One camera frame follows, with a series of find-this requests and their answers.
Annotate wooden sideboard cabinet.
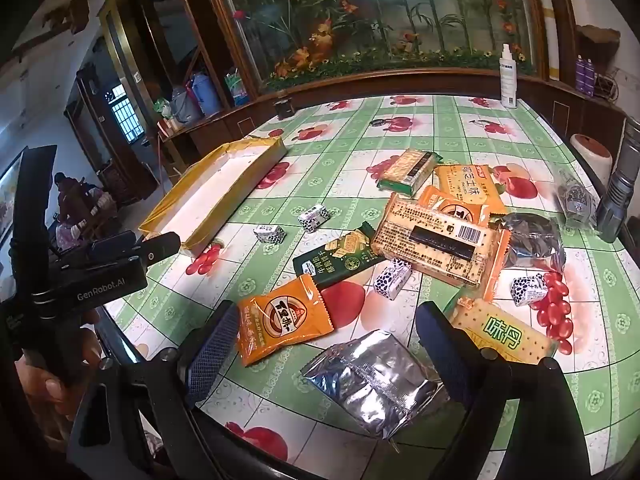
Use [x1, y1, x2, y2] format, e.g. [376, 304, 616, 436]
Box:
[157, 105, 261, 171]

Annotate white spray bottle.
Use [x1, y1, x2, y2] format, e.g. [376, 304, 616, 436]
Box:
[498, 44, 519, 109]

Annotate person's left hand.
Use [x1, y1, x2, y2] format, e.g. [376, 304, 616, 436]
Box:
[15, 310, 104, 428]

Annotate white and yellow rolled mat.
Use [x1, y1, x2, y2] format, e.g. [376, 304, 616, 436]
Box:
[530, 0, 561, 82]

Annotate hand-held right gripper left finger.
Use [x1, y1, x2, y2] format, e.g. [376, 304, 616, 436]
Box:
[67, 300, 242, 480]

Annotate green plastic bag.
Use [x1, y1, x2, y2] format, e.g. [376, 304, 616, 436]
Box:
[223, 67, 251, 107]

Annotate green fruit-print tablecloth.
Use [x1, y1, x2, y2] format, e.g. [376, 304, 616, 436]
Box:
[102, 92, 640, 480]

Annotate large orange biscuit packet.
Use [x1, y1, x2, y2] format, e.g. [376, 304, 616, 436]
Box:
[432, 162, 508, 216]

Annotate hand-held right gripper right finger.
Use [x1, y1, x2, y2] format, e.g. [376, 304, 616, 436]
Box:
[414, 301, 592, 480]

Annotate small orange snack packet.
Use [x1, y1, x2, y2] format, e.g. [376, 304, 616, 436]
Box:
[417, 185, 493, 228]
[236, 275, 335, 367]

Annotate green-lettered cracker packet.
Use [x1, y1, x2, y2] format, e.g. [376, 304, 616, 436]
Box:
[447, 297, 558, 366]

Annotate small patterned candy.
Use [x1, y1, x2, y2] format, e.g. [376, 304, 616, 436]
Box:
[297, 205, 331, 232]
[372, 258, 413, 301]
[510, 272, 548, 307]
[252, 224, 287, 245]

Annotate glass flower display cabinet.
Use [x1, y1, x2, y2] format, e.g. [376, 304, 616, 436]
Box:
[172, 0, 551, 111]

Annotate clear plastic snack bag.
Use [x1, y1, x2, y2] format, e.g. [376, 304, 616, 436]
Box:
[555, 167, 601, 233]

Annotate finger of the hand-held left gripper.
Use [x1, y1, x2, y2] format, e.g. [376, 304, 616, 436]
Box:
[135, 231, 182, 266]
[87, 231, 143, 261]

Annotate grey thermos kettle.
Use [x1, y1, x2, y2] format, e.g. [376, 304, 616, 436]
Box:
[170, 86, 193, 125]

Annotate blue thermos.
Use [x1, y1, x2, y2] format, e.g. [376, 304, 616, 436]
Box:
[187, 72, 223, 118]

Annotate green-edged cracker packet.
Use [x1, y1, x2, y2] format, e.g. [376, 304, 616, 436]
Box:
[376, 149, 443, 197]

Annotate yellow cardboard box tray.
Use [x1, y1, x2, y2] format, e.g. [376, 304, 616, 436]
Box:
[137, 135, 288, 258]

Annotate grey metal flashlight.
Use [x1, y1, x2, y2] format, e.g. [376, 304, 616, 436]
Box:
[595, 115, 640, 243]

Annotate silver foil snack packet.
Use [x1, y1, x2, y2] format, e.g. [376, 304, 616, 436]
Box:
[300, 330, 448, 453]

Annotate large clear cracker packet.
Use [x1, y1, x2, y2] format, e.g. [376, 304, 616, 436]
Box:
[372, 192, 512, 288]

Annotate dark green snack packet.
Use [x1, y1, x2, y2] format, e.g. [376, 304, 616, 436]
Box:
[292, 223, 386, 291]

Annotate white roll with red end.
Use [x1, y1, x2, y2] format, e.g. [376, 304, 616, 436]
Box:
[570, 133, 615, 196]

